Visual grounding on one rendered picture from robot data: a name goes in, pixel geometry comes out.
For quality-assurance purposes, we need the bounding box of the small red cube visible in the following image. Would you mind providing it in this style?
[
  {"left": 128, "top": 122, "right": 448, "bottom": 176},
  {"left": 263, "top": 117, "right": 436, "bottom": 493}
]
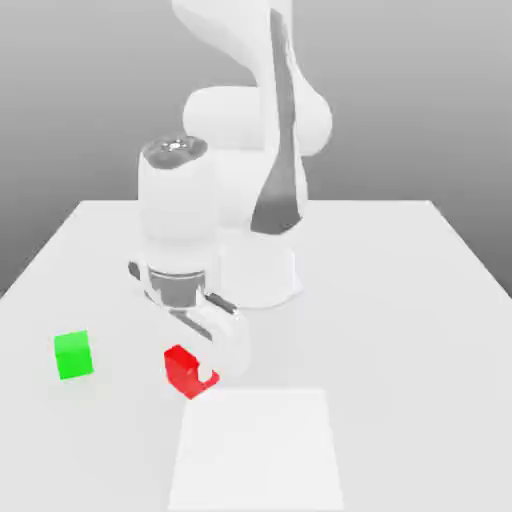
[{"left": 163, "top": 343, "right": 221, "bottom": 401}]

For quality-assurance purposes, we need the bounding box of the small green cube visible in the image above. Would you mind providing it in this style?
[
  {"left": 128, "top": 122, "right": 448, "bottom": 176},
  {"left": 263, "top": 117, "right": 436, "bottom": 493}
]
[{"left": 53, "top": 329, "right": 96, "bottom": 381}]

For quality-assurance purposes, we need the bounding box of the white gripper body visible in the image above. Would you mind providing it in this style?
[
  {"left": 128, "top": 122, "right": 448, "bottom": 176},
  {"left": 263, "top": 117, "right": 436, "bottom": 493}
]
[{"left": 167, "top": 306, "right": 252, "bottom": 381}]

